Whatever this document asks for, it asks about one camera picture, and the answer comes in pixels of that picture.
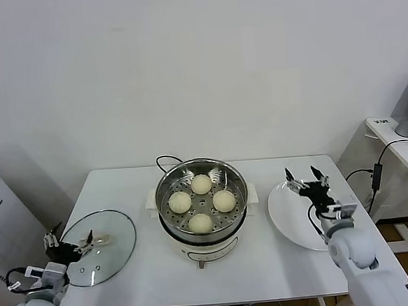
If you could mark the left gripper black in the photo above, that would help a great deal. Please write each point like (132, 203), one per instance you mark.
(62, 252)

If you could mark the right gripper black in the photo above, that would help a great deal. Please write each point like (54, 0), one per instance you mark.
(319, 194)

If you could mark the white steamed baozi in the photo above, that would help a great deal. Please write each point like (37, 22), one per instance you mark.
(224, 200)
(200, 223)
(201, 184)
(179, 202)

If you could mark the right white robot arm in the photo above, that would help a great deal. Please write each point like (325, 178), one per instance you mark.
(354, 251)

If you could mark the perforated steel steamer basket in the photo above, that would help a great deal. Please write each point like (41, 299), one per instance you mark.
(202, 202)

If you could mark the white round plate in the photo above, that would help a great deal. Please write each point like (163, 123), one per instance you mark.
(285, 217)

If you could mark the white cabinet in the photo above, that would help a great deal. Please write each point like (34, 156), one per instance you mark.
(5, 209)

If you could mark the printed desk label sticker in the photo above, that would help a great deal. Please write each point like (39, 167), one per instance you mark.
(380, 121)

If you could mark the white side desk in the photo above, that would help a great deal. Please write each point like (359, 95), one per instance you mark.
(400, 156)

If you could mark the grey round puck device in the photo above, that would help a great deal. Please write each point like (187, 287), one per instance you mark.
(405, 128)

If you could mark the cream electric cooker base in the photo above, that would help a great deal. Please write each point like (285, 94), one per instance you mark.
(211, 250)

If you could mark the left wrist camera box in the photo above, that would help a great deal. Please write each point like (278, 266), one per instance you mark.
(53, 273)

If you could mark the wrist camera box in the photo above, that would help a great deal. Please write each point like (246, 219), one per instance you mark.
(346, 211)
(53, 273)

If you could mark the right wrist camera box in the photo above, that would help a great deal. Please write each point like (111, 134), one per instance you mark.
(346, 211)

